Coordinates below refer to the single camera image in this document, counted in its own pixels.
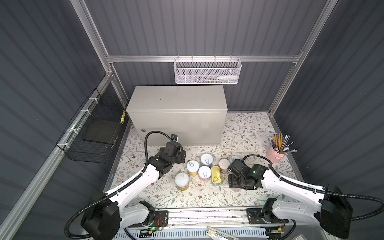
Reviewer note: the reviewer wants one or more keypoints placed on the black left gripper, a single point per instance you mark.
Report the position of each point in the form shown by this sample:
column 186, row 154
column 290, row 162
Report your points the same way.
column 181, row 157

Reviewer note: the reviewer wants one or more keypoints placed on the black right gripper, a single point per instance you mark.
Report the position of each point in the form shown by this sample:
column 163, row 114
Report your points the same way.
column 231, row 182

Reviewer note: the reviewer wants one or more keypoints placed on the gold rectangular tin can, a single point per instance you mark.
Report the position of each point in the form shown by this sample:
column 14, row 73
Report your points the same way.
column 216, row 175

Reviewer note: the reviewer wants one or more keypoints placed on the teal can pull tab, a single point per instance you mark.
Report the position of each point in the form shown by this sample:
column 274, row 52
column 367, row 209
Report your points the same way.
column 207, row 160

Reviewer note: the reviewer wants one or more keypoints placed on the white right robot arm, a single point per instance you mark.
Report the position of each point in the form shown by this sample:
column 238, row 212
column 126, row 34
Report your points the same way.
column 327, row 206

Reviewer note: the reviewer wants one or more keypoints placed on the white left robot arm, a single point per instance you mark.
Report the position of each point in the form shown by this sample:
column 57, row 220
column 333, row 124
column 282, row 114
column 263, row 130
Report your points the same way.
column 106, row 214

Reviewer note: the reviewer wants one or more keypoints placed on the yellow can pull tab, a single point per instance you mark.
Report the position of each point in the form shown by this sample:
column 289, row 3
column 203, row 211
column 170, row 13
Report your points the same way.
column 193, row 168

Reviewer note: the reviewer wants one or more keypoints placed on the green orange can plastic lid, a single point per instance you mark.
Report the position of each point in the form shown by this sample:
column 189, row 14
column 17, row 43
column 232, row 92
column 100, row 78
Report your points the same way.
column 182, row 181

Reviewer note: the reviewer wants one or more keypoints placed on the orange can pull tab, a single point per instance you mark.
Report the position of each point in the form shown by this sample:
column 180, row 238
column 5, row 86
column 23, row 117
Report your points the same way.
column 233, row 158

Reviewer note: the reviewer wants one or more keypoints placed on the grey metal cabinet box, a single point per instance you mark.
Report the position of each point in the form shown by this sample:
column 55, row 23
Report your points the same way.
column 196, row 114

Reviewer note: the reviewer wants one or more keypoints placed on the pink pencil cup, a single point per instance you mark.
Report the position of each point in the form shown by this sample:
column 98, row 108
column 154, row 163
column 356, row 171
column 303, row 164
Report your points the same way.
column 274, row 156

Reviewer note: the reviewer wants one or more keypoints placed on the pencils bundle in cup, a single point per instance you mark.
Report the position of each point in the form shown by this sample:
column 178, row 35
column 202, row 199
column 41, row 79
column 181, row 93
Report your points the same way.
column 281, row 144

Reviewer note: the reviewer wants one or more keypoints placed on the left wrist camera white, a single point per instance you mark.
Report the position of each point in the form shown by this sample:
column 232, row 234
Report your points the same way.
column 174, row 137

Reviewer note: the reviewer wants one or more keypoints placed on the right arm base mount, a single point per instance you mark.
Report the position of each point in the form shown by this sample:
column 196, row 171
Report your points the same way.
column 264, row 215

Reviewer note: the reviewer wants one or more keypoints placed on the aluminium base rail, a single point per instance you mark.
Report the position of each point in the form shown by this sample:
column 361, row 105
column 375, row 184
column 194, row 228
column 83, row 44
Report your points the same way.
column 237, row 215

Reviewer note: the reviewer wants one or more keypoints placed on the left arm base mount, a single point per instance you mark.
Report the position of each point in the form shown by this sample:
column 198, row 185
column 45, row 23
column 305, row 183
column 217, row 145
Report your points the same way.
column 156, row 219

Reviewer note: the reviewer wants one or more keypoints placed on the white wire mesh basket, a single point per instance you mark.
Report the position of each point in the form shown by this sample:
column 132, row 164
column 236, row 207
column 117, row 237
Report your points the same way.
column 212, row 71

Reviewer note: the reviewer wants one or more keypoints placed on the black wire mesh basket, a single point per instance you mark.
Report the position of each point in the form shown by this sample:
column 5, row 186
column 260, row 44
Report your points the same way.
column 97, row 132

